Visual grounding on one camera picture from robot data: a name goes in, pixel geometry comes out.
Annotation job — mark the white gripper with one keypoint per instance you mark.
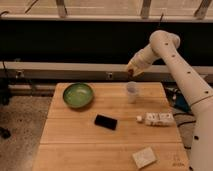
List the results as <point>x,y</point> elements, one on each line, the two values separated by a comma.
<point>140,62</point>

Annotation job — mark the red pepper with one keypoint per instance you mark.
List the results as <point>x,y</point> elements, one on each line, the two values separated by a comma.
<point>131,71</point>

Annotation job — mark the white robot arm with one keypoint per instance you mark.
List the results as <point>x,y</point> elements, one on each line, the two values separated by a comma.
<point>196,91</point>

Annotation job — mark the white ceramic cup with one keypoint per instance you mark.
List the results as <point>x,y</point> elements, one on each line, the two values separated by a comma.
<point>132,91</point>

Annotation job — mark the blue object on floor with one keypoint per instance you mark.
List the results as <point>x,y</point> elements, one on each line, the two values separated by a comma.
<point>179,101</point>

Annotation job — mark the white plastic bottle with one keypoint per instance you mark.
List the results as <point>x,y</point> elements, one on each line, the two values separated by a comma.
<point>156,119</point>

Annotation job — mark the black smartphone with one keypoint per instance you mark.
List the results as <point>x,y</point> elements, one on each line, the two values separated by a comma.
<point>106,122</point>

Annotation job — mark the green bowl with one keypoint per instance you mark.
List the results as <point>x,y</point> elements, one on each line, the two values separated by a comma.
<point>78,95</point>

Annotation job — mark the beige sponge block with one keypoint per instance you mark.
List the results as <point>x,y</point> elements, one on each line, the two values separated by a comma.
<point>144,157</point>

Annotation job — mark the black object on floor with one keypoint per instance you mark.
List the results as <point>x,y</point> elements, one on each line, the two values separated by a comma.
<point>5,133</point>

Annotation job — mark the grey metal rail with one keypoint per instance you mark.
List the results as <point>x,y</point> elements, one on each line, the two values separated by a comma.
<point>90,72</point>

